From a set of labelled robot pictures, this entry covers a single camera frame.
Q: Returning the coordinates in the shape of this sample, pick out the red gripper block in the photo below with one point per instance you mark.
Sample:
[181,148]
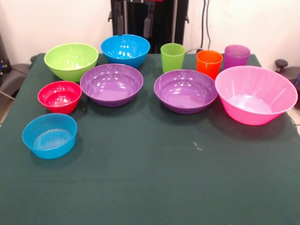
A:
[155,0]

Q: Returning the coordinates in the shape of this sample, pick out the purple plastic bowl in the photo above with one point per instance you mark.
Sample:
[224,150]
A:
[111,86]
[185,91]

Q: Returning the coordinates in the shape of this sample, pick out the blue ribbed small bowl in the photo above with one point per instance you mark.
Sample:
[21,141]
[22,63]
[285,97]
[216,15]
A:
[49,140]

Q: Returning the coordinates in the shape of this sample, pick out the blue deep plastic bowl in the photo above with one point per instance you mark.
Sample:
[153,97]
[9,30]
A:
[125,49]

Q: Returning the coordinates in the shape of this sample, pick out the green plastic cup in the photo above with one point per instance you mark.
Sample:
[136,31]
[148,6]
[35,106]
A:
[173,58]

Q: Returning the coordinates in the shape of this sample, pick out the green plastic bowl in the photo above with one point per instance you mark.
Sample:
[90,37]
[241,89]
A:
[70,58]

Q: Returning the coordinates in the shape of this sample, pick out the orange plastic cup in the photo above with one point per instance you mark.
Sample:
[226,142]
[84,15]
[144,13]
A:
[209,63]

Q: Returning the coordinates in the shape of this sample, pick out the red plastic bowl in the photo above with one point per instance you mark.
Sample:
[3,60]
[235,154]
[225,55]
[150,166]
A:
[59,98]

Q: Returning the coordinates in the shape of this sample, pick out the small black table clamp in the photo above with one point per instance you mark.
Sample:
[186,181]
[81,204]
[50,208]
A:
[34,58]

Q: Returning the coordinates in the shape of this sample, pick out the purple plastic cup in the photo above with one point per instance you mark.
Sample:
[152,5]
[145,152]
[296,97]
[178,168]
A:
[236,57]

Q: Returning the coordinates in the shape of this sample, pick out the black equipment box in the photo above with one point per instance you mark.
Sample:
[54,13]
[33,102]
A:
[3,61]

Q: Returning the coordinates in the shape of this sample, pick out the pink plastic bowl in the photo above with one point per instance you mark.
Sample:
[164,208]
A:
[253,93]

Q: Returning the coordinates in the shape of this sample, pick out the black round knob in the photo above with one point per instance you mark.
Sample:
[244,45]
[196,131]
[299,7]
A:
[281,63]

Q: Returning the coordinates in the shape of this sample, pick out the dark green tablecloth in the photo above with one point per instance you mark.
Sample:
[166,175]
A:
[150,175]

